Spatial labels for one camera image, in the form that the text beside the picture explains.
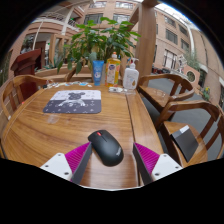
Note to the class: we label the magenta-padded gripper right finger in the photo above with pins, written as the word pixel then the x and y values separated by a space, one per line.
pixel 150 161

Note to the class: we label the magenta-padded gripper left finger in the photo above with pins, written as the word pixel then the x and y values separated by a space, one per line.
pixel 75 160

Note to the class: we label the black computer mouse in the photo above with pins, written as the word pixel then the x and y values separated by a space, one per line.
pixel 106 148

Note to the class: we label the grey bear print mouse pad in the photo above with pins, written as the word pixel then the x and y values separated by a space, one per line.
pixel 71 101

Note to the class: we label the wooden armchair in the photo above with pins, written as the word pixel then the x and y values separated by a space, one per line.
pixel 71 75
pixel 156 93
pixel 173 130
pixel 15 83

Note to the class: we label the black notebook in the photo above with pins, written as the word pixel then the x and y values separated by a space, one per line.
pixel 185 141

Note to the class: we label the clear packet with white item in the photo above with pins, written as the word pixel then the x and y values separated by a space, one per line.
pixel 116 89

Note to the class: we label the white pump dispenser bottle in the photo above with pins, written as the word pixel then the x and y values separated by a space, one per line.
pixel 131 78

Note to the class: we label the yellow flowering plant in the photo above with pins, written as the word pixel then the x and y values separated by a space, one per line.
pixel 205 94

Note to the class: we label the blue squeeze tube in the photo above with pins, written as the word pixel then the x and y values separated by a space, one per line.
pixel 98 71

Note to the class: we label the yellow dish soap bottle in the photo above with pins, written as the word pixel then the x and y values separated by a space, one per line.
pixel 113 71

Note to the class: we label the dark red wooden podium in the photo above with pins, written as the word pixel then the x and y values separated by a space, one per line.
pixel 28 63

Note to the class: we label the large leafy potted plant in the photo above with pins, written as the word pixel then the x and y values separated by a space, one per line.
pixel 96 40

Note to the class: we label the dark bust statue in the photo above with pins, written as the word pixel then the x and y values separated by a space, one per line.
pixel 26 45

